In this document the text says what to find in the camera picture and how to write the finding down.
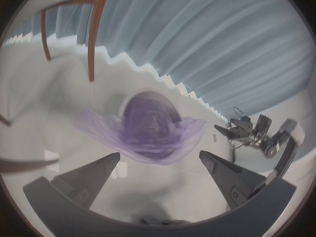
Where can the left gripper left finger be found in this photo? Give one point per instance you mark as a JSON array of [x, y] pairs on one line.
[[91, 176]]

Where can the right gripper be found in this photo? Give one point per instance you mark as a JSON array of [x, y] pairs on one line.
[[240, 133]]

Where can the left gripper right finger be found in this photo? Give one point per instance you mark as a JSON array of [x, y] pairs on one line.
[[229, 179]]

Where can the purple plastic bag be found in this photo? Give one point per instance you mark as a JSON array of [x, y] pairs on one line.
[[148, 137]]

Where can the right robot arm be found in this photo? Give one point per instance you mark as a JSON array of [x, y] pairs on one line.
[[286, 157]]

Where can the white trash bin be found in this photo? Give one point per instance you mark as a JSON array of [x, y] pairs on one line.
[[176, 107]]

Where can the pale blue curtain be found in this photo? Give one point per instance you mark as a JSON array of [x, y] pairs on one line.
[[197, 33]]

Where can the wooden chair white cushions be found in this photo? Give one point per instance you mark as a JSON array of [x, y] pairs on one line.
[[91, 46]]

